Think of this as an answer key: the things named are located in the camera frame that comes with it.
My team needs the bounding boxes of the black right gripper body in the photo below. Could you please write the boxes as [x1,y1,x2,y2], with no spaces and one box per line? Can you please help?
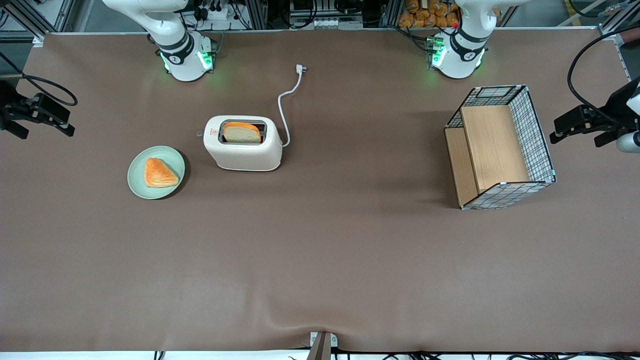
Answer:
[0,80,37,121]

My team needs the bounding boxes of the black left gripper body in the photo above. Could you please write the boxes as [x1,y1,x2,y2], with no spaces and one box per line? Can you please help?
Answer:
[599,75,640,133]

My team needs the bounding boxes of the white toaster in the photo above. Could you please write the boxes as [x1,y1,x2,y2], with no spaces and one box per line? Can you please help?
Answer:
[202,115,284,172]

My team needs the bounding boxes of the orange triangular pastry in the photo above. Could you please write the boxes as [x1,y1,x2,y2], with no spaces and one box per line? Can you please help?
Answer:
[144,157,180,189]

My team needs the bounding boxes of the pale green plate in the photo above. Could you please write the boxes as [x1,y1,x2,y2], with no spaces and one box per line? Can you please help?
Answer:
[127,145,186,200]

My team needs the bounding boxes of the bread slice with orange crust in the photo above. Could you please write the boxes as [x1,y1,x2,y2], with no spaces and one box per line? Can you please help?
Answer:
[222,122,263,145]

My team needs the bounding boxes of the pile of orange bread rolls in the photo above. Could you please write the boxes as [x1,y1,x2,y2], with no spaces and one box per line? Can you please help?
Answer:
[398,0,462,29]

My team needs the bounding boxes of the white power strip with plugs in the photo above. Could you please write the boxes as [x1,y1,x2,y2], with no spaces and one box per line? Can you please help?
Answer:
[196,0,237,21]

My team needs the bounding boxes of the brown table cloth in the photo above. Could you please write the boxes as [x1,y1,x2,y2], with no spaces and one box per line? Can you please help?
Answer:
[0,27,640,353]

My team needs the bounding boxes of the long white socket strip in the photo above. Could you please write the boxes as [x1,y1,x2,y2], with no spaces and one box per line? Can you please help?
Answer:
[312,19,364,30]

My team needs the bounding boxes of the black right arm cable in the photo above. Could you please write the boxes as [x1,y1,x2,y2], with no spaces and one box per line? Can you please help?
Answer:
[0,50,79,107]

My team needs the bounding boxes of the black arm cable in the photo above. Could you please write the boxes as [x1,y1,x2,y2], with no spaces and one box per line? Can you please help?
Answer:
[567,25,640,121]
[0,50,79,107]

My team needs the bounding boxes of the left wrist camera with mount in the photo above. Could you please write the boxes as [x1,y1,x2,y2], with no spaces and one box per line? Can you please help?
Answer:
[594,131,640,154]

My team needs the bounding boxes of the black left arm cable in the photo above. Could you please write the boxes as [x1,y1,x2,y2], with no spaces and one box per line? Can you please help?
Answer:
[567,25,640,121]

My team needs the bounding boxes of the wire basket with wooden shelves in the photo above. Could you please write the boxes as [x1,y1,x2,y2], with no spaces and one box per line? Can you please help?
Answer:
[444,84,557,211]

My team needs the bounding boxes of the aluminium frame profile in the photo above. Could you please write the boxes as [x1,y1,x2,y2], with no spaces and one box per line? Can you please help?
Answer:
[0,0,77,37]
[245,0,269,30]
[597,0,640,37]

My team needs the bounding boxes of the white toaster power cable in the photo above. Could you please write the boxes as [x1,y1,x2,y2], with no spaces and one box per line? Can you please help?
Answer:
[277,64,307,148]

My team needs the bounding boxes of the metal mount bracket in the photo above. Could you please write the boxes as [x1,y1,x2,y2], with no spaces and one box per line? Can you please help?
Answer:
[306,331,339,360]

